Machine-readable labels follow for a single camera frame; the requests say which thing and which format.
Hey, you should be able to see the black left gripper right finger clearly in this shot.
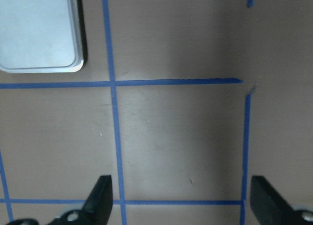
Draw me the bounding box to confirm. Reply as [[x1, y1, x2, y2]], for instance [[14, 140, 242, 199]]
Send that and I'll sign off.
[[250, 176, 313, 225]]

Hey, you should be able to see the silver kitchen scale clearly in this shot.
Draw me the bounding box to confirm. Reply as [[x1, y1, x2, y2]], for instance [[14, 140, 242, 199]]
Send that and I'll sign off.
[[0, 0, 87, 73]]

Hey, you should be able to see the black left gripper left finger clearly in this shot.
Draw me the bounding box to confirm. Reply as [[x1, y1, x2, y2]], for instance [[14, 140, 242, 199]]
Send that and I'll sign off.
[[7, 175, 113, 225]]

